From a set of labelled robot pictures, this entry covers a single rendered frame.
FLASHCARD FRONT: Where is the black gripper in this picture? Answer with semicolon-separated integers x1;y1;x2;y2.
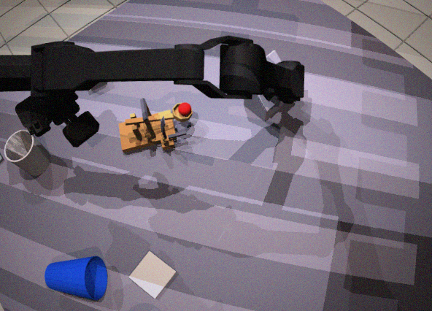
49;91;99;147

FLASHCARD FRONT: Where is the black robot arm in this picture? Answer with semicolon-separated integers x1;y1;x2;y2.
0;36;305;137

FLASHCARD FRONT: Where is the red ball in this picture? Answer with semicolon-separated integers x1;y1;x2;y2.
178;103;191;115

